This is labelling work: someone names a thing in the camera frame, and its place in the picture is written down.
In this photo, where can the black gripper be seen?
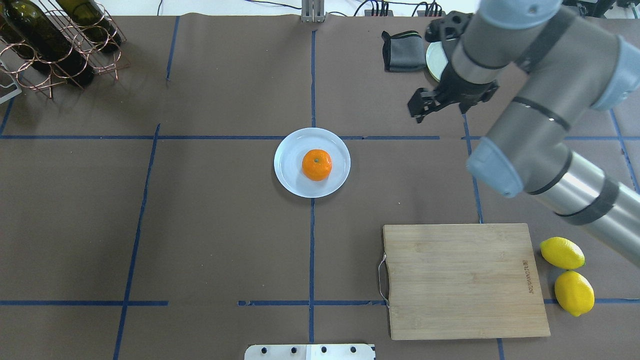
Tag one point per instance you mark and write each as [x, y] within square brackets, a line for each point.
[461, 86]

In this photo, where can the orange mandarin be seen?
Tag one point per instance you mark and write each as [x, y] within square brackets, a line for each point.
[317, 165]

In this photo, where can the light blue plate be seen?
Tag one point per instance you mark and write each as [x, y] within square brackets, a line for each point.
[288, 162]

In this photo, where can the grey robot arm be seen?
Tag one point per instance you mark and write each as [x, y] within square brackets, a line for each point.
[571, 66]

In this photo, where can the pale green plate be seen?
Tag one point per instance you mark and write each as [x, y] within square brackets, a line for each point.
[436, 60]

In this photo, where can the dark grey folded cloth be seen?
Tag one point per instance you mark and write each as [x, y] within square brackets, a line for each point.
[403, 52]

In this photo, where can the wooden cutting board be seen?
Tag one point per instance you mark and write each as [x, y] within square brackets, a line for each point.
[462, 281]

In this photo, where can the lower yellow lemon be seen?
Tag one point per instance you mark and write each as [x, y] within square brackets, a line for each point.
[562, 253]

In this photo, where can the yellow lemon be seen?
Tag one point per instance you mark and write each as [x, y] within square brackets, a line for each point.
[574, 293]
[562, 253]

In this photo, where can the upper yellow lemon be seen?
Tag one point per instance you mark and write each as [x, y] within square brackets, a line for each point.
[574, 293]

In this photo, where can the lower dark wine bottle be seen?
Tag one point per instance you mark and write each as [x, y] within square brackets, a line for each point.
[93, 23]

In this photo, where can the grey metal post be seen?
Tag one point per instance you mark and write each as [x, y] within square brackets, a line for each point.
[313, 11]

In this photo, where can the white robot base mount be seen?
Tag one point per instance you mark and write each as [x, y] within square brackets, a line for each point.
[335, 351]

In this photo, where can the copper wire bottle rack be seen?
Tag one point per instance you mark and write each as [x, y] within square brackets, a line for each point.
[21, 64]

